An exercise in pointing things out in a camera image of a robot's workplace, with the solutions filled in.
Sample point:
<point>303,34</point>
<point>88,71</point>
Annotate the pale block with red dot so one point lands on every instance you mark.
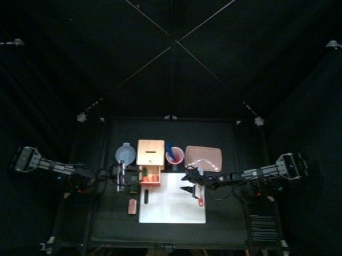
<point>133,206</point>

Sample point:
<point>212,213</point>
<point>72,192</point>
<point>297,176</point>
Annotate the blue utensil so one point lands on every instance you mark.
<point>170,148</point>

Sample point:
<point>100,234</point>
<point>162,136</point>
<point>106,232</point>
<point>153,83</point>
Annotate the green toy carrot top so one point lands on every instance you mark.
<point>145,172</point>

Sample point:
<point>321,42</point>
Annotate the red plastic cup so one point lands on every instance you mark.
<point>176,156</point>

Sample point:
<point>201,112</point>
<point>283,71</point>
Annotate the small blue block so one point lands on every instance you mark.
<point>176,167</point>

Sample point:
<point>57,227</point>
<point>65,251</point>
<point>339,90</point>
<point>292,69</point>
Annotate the red flat sheet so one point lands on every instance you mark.
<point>201,201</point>

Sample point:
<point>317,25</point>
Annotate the red drawer with wooden knob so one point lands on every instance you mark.
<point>150,184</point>

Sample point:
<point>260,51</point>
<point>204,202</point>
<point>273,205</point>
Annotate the orange toy carrot piece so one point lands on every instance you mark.
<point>152,179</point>

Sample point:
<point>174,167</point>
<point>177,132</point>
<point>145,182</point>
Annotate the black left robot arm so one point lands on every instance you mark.
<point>49,165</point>

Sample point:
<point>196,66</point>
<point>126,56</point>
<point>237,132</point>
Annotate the white cutting board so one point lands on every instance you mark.
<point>172,206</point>

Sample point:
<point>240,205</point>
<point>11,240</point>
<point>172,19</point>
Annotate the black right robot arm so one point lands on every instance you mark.
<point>263,171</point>

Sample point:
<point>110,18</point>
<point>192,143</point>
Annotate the wooden drawer cabinet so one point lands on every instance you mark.
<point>150,151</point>

